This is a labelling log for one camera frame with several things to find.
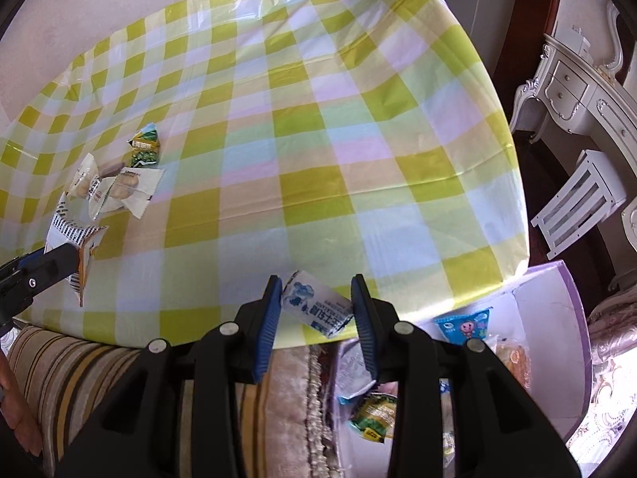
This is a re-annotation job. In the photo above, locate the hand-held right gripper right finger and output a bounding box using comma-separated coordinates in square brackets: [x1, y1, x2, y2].
[350, 274, 583, 478]

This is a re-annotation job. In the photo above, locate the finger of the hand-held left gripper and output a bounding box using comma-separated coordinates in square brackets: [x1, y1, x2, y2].
[0, 253, 45, 284]
[0, 244, 81, 322]

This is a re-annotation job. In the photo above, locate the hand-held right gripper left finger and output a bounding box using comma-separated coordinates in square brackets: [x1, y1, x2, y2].
[54, 275, 285, 478]

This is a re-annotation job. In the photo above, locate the white blue snack packet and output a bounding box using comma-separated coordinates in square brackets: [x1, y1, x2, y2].
[280, 270, 355, 340]

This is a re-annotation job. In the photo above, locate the white black striped snack packet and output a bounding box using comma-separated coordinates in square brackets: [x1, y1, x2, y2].
[44, 193, 109, 307]

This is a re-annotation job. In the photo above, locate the green yellow snack packet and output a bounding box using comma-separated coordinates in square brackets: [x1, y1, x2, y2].
[347, 392, 397, 443]

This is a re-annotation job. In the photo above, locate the white box with purple rim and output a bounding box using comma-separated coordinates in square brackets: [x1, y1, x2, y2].
[328, 259, 593, 478]

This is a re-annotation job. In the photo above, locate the person's left hand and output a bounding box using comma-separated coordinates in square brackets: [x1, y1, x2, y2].
[0, 353, 43, 457]

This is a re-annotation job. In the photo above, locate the white red-label snack packet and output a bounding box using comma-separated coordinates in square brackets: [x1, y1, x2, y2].
[88, 176, 123, 220]

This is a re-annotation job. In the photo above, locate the blue packet with pink face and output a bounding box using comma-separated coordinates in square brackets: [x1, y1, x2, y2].
[432, 307, 493, 354]

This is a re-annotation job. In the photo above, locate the white biscuit snack packet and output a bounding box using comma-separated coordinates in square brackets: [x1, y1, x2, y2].
[67, 153, 103, 200]

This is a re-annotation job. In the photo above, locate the beige square snack packet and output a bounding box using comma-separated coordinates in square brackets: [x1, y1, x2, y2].
[115, 168, 166, 219]

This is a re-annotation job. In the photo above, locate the light green triangular snack packet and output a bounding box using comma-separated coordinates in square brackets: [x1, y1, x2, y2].
[129, 122, 162, 153]

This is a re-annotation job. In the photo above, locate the green checked plastic tablecloth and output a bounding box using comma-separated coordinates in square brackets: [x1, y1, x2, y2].
[0, 0, 529, 352]

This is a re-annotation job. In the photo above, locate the white slatted stool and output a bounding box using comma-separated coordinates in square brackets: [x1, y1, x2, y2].
[530, 149, 628, 260]

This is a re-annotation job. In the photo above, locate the floral patterned sofa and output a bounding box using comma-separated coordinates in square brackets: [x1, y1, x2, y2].
[562, 294, 637, 464]

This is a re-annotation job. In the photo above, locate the white ornate dresser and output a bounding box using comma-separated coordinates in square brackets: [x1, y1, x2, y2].
[510, 0, 637, 160]

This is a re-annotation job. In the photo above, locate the small white box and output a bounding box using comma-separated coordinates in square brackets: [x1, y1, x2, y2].
[567, 27, 590, 55]

